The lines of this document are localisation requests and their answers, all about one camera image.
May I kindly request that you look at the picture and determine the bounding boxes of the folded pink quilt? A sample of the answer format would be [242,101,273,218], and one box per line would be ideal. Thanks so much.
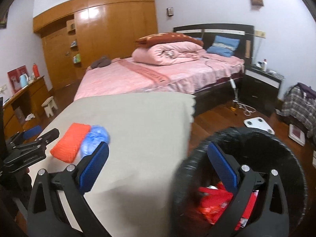
[132,41,202,66]

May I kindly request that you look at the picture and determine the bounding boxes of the wooden sideboard cabinet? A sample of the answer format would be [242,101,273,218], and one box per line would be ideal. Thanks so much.
[3,76,49,138]

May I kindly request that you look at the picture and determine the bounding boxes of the white lotion bottle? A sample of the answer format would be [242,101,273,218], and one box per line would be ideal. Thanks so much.
[262,59,267,72]

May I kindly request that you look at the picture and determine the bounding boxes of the wall power outlet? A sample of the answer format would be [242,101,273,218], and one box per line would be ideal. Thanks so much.
[254,30,266,39]

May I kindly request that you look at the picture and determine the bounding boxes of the brown neck pillow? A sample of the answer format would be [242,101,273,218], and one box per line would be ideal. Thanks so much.
[90,56,111,69]

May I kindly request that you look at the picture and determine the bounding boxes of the black white nightstand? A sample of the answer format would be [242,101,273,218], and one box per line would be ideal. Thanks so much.
[239,65,284,117]

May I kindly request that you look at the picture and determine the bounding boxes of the red framed picture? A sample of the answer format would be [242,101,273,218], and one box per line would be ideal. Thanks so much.
[7,65,29,94]

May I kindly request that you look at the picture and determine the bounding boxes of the white controller with cable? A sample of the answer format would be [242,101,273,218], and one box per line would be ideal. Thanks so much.
[229,79,258,117]

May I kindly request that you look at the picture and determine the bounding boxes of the small white stool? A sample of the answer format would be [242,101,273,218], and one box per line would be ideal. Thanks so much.
[41,96,58,118]

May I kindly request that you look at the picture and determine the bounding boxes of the black bed headboard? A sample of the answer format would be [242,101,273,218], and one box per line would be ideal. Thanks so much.
[173,23,255,65]

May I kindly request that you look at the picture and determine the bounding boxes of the red thermos bottle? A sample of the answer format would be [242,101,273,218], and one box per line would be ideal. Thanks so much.
[32,63,40,78]

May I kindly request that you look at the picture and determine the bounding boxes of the plaid cloth covered chair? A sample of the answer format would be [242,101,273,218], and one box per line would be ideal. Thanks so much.
[281,82,315,142]

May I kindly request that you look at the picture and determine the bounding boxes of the red cloth garment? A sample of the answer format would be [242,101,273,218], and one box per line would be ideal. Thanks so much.
[198,182,259,230]

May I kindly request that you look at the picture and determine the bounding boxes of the light blue kettle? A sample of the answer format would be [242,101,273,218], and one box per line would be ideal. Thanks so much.
[19,73,28,88]

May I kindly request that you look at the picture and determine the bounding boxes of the black lined trash bin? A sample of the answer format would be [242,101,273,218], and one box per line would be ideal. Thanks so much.
[169,127,308,236]

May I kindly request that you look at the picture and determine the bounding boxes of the brown patterned blanket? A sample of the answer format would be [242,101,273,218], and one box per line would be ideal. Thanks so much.
[135,32,204,48]

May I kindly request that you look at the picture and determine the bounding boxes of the white red floor scale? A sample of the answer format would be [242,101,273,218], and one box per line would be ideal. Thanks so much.
[288,124,305,146]

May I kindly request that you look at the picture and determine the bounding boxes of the blue plastic bag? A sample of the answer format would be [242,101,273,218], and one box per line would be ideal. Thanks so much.
[79,125,110,158]

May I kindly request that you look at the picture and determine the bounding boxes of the blue pillow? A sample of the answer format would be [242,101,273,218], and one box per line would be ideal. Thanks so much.
[206,35,240,57]

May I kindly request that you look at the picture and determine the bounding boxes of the bed with pink sheet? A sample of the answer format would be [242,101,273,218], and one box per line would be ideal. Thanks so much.
[74,54,244,100]

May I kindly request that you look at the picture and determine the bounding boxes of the white bathroom scale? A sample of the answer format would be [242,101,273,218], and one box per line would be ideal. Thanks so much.
[244,117,275,135]

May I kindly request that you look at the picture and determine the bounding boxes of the small wall lamp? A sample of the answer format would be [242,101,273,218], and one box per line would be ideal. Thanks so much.
[166,8,174,17]

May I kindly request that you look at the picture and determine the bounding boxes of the orange bubble wrap sheet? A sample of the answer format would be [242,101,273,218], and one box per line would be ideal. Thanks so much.
[50,122,91,164]

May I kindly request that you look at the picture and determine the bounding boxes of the wooden wardrobe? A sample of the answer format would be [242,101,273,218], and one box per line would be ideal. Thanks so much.
[33,0,157,90]

